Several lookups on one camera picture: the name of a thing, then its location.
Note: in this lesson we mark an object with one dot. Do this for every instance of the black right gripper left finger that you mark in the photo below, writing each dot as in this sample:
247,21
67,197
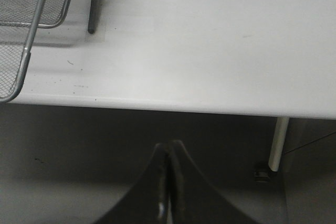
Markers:
148,199

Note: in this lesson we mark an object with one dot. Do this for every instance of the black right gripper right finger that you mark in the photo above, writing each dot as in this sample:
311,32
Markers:
193,198

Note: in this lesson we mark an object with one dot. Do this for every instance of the white table leg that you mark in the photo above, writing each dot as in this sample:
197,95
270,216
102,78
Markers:
278,142

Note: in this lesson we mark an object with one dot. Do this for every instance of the clear tape patch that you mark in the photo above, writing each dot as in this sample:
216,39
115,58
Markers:
105,29

